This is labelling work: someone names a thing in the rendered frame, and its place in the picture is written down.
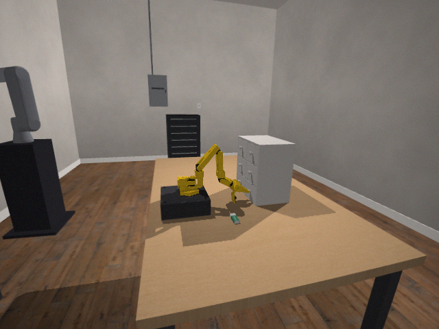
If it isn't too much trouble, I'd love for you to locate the white chest of drawers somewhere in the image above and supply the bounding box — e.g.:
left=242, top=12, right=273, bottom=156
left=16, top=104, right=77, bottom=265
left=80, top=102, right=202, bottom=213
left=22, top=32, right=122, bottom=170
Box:
left=238, top=135, right=296, bottom=206

